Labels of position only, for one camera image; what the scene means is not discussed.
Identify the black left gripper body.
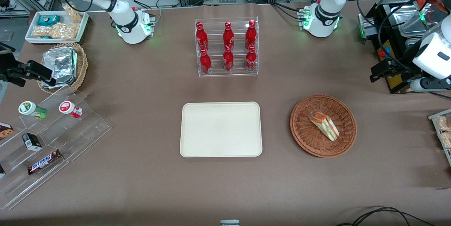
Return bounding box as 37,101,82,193
387,45,425,79

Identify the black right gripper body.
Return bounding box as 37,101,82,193
0,42,22,83

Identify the triangle sandwich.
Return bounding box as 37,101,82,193
308,111,340,142

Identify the white rectangular snack tray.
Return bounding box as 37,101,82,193
25,11,89,45

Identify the light oval wicker basket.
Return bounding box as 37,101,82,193
37,42,88,95

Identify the grey tray with snacks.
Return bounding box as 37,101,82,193
428,109,451,167

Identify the brown round wicker basket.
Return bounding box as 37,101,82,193
290,94,357,158

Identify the cream plastic tray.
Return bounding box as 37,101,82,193
180,102,263,158

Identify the black food warmer appliance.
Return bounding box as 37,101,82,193
358,0,451,95

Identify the aluminium foil container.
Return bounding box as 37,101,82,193
41,46,78,89

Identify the green lid cup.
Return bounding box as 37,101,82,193
18,101,48,120

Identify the large clear peanut bag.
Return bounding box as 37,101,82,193
33,22,79,40

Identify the red lid cup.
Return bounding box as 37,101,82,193
58,101,84,119

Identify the teal snack packet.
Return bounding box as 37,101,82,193
37,15,61,27

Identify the brown cookie box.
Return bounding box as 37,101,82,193
0,122,14,141

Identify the small black box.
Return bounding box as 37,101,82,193
21,133,43,151

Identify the small clear peanut bag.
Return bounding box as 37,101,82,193
62,3,84,24

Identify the clear bag of crackers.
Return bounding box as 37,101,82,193
439,132,451,149
436,116,451,132

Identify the clear acrylic stepped display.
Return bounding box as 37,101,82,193
0,85,112,211

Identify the snickers chocolate bar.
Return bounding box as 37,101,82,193
27,149,63,175

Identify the red cola bottle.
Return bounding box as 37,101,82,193
223,22,235,49
199,48,212,75
245,20,257,49
196,22,209,52
246,45,257,73
223,45,234,73

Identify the clear acrylic bottle rack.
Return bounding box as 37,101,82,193
195,17,259,77

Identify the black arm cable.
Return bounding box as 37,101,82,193
356,0,438,73

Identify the black floor cable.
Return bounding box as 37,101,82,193
336,207,436,226

